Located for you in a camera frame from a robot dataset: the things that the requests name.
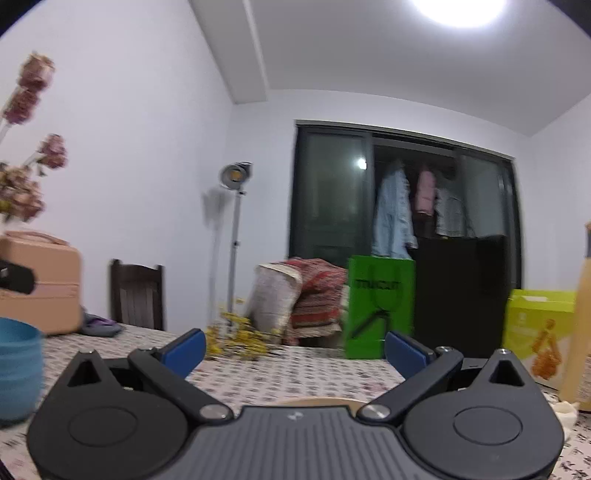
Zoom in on blue bowl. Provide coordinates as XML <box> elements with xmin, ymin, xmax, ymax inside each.
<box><xmin>1</xmin><ymin>318</ymin><xmax>43</xmax><ymax>373</ymax></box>
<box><xmin>1</xmin><ymin>354</ymin><xmax>43</xmax><ymax>397</ymax></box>
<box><xmin>0</xmin><ymin>381</ymin><xmax>41</xmax><ymax>424</ymax></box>

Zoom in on blue bowl top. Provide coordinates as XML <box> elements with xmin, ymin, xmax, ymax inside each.
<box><xmin>0</xmin><ymin>381</ymin><xmax>41</xmax><ymax>424</ymax></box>

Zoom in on pink small suitcase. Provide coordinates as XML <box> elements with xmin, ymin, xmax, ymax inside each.
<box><xmin>1</xmin><ymin>230</ymin><xmax>82</xmax><ymax>335</ymax></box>

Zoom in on yellow flower branch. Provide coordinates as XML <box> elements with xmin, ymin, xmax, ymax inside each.
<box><xmin>204</xmin><ymin>307</ymin><xmax>283</xmax><ymax>361</ymax></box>

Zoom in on dried pink roses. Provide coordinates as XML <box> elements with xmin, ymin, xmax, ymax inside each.
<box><xmin>0</xmin><ymin>51</ymin><xmax>69</xmax><ymax>225</ymax></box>

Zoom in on grey purple cloth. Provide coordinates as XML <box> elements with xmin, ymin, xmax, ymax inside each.
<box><xmin>78</xmin><ymin>308</ymin><xmax>123</xmax><ymax>338</ymax></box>

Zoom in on dark wooden chair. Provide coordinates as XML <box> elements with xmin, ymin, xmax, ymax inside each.
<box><xmin>109</xmin><ymin>259</ymin><xmax>165</xmax><ymax>331</ymax></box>

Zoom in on green paper bag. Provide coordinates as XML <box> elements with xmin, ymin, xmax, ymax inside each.
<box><xmin>342</xmin><ymin>256</ymin><xmax>416</xmax><ymax>360</ymax></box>

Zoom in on black paper bag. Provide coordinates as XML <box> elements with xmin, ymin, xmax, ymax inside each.
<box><xmin>412</xmin><ymin>235</ymin><xmax>510</xmax><ymax>358</ymax></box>

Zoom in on yellow-green snack box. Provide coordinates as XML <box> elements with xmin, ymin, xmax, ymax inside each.
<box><xmin>502</xmin><ymin>289</ymin><xmax>576</xmax><ymax>390</ymax></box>

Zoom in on hanging light blue shirt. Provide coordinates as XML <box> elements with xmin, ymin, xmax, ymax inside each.
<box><xmin>372</xmin><ymin>160</ymin><xmax>418</xmax><ymax>260</ymax></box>

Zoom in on patterned blanket on chair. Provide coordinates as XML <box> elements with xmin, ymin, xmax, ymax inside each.
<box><xmin>245</xmin><ymin>257</ymin><xmax>349</xmax><ymax>345</ymax></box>

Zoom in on yellow thermos jug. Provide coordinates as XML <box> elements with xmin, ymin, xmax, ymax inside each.
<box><xmin>559</xmin><ymin>223</ymin><xmax>591</xmax><ymax>412</ymax></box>

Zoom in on hanging pink garment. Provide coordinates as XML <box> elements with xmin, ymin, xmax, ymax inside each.
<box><xmin>415</xmin><ymin>169</ymin><xmax>436</xmax><ymax>216</ymax></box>

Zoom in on dark framed glass door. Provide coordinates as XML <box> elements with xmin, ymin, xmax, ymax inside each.
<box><xmin>288</xmin><ymin>121</ymin><xmax>524</xmax><ymax>288</ymax></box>

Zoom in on studio light on stand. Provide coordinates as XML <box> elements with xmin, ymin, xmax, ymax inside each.
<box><xmin>219</xmin><ymin>162</ymin><xmax>252</xmax><ymax>313</ymax></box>

